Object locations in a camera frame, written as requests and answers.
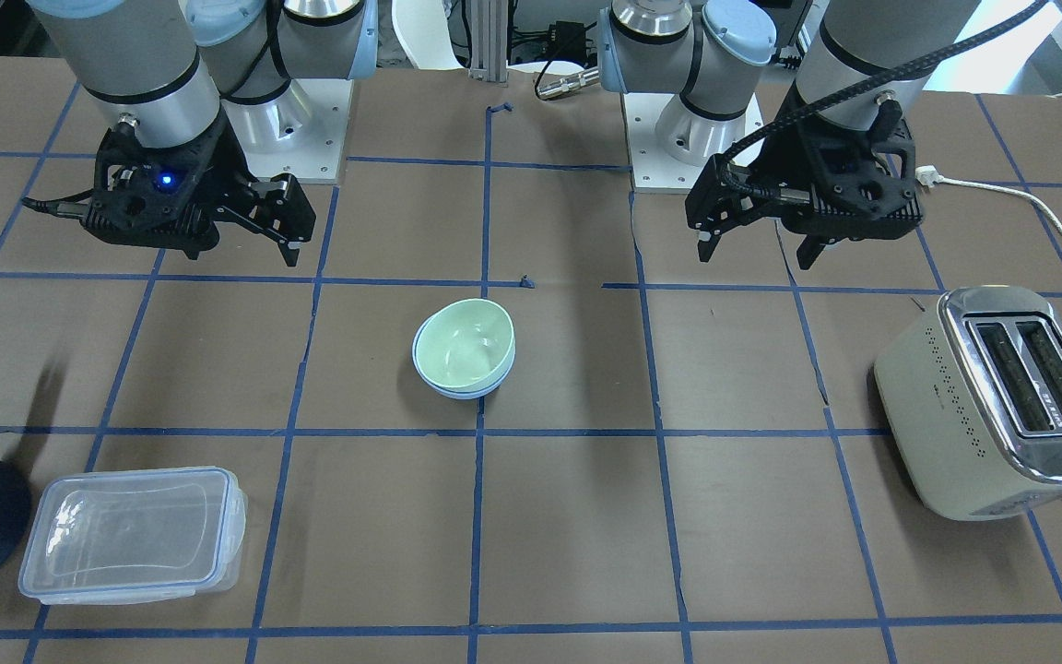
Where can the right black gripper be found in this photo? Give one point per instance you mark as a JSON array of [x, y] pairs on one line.
[[220, 175]]

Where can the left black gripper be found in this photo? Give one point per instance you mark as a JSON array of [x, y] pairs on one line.
[[764, 168]]

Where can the green bowl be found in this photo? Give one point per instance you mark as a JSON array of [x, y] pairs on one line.
[[468, 320]]

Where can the blue bowl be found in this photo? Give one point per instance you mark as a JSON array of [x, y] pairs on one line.
[[463, 370]]

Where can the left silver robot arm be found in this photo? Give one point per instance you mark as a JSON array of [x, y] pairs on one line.
[[864, 54]]

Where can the white plastic chair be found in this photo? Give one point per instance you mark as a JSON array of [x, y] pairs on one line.
[[421, 28]]

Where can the cream steel toaster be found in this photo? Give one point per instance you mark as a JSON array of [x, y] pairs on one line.
[[972, 391]]

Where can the clear plastic food container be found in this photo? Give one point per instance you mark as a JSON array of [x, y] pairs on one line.
[[127, 537]]

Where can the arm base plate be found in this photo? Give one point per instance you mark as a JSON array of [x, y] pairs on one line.
[[669, 144], [302, 133]]

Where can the aluminium frame post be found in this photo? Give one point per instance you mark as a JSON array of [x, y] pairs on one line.
[[489, 36]]

